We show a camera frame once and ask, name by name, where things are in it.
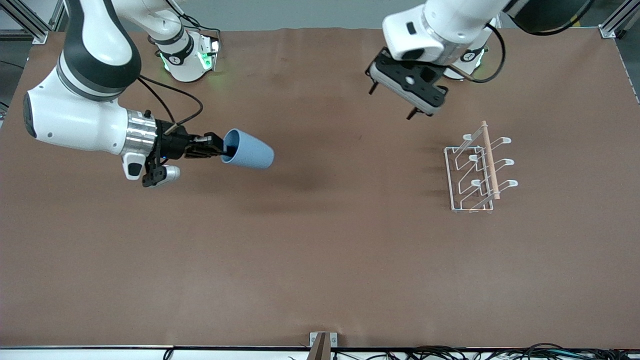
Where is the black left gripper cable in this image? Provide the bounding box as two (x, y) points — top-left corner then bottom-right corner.
(450, 22), (507, 84)

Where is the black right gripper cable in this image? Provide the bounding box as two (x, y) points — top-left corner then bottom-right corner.
(137, 75), (204, 136)

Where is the black right arm base cable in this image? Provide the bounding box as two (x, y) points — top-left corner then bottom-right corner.
(177, 12), (222, 48)

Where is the aluminium frame profile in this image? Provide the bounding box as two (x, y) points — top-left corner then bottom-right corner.
(598, 0), (640, 40)
(0, 0), (67, 44)

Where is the blue plastic cup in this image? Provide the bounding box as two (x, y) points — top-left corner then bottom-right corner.
(220, 128), (275, 170)

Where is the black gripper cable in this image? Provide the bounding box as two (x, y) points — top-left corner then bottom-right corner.
(137, 75), (204, 136)
(450, 22), (507, 84)

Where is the black cable bundle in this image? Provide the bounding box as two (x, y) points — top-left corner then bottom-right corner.
(335, 342), (640, 360)

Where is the metal camera post bracket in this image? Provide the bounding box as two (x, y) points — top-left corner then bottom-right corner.
(306, 331), (339, 360)

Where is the white wire cup holder rack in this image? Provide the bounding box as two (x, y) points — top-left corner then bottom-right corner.
(444, 120), (519, 214)

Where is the brown table mat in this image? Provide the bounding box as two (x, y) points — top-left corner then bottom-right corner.
(0, 27), (640, 349)

